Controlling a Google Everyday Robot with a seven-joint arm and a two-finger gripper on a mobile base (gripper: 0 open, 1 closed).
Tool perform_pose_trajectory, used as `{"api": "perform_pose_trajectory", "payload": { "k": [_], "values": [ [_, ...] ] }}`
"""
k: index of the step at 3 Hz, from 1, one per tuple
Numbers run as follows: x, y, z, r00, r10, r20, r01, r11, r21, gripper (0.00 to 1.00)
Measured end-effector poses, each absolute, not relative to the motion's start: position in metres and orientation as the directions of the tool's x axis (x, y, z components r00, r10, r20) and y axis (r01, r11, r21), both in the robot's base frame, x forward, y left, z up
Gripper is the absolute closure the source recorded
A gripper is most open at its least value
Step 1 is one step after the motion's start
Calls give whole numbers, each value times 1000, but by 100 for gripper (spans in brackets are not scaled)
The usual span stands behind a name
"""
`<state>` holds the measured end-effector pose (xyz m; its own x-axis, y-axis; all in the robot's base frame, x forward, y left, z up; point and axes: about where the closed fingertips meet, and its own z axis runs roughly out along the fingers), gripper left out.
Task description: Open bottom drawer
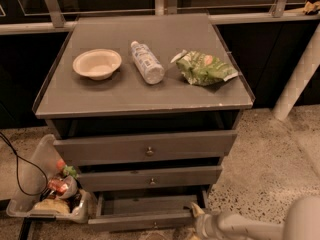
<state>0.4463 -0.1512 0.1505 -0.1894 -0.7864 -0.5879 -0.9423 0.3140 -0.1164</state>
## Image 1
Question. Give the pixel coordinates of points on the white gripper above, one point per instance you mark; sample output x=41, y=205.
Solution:
x=207, y=221

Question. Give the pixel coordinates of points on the grey bottom drawer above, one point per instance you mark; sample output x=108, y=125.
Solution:
x=147, y=208

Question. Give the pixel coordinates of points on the grey drawer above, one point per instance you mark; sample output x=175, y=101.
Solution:
x=147, y=208
x=145, y=148
x=154, y=178

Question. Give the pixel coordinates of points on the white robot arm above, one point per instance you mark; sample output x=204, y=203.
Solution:
x=302, y=222

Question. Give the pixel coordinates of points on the grey top drawer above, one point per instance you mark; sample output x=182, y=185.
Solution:
x=145, y=148

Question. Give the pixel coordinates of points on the grey middle drawer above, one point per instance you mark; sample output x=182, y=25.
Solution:
x=154, y=178

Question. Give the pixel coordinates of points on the grey drawer cabinet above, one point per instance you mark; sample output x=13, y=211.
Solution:
x=124, y=104

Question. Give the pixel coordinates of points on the green orange toy vegetable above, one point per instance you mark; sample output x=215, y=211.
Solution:
x=66, y=170

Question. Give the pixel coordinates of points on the red snack package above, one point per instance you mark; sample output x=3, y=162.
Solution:
x=58, y=186

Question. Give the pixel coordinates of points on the beige bread item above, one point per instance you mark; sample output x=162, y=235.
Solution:
x=57, y=205

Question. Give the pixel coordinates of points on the green chip bag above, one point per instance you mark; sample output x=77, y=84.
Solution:
x=202, y=69

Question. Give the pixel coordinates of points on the clear plastic water bottle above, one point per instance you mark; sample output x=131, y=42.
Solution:
x=146, y=62

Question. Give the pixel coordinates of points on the clear plastic bin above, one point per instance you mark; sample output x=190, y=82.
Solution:
x=33, y=182

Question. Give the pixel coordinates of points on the white paper bowl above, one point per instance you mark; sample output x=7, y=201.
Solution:
x=97, y=64

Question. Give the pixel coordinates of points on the white diagonal pole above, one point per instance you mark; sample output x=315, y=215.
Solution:
x=299, y=79

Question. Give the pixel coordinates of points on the metal railing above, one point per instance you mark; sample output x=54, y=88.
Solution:
x=14, y=21

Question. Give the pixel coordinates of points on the yellow object on ledge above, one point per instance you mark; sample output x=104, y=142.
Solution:
x=311, y=8

